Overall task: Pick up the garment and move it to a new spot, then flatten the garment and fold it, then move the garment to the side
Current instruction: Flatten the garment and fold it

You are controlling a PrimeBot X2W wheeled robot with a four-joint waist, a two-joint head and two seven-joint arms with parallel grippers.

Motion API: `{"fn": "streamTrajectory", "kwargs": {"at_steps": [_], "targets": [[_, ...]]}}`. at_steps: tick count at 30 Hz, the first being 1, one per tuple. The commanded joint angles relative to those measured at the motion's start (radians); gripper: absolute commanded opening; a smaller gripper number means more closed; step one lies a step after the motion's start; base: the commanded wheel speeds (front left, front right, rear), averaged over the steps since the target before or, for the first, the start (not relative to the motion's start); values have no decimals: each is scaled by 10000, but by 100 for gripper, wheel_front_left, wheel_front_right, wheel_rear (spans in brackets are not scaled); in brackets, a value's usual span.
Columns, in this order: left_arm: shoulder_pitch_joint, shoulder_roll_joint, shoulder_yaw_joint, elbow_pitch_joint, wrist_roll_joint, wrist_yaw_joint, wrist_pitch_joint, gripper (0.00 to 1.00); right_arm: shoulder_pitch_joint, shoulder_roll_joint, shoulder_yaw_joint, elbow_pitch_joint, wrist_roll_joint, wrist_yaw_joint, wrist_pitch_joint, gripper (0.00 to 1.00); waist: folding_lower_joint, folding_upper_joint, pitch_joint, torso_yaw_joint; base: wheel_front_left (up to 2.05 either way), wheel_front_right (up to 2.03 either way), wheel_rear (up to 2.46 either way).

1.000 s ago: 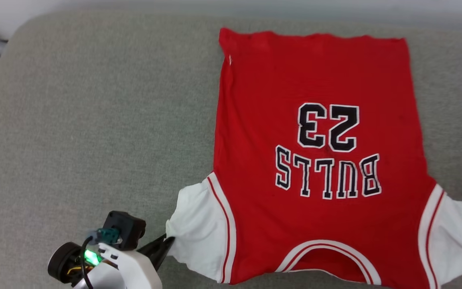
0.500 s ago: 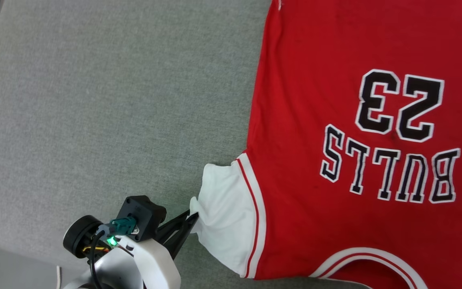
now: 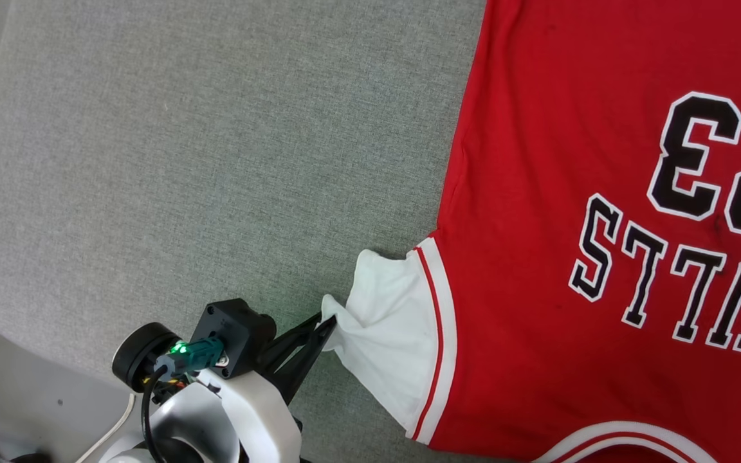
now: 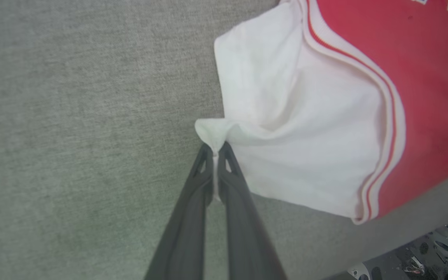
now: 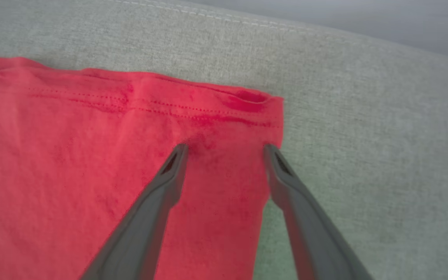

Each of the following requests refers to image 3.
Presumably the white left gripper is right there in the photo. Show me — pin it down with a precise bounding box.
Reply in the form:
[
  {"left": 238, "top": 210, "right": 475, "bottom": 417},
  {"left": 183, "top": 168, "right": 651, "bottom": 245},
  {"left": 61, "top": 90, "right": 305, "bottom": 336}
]
[{"left": 199, "top": 312, "right": 338, "bottom": 463}]

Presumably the red and white basketball jersey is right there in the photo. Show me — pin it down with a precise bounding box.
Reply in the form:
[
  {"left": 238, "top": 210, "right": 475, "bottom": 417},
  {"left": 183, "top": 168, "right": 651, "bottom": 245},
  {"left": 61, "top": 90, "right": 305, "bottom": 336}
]
[{"left": 321, "top": 0, "right": 741, "bottom": 463}]

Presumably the grey fabric sofa cushion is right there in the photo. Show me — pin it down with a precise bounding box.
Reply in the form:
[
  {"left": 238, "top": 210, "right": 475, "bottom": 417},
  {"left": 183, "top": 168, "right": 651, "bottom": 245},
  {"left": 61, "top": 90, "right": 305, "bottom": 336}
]
[{"left": 0, "top": 0, "right": 529, "bottom": 463}]

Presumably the teal left camera connector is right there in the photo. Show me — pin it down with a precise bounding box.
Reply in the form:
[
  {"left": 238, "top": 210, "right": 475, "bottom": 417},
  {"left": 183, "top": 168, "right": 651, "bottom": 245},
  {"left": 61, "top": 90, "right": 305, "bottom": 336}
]
[{"left": 154, "top": 338, "right": 226, "bottom": 379}]

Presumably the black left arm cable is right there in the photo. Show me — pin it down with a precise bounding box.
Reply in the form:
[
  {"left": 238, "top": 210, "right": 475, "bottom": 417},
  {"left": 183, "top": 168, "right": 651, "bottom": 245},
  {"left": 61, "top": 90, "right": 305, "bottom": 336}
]
[{"left": 141, "top": 365, "right": 172, "bottom": 463}]

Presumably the white floor cable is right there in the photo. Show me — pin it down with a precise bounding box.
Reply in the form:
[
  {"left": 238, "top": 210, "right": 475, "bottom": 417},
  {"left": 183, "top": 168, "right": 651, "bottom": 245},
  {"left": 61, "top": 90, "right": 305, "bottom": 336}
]
[{"left": 75, "top": 392, "right": 136, "bottom": 463}]

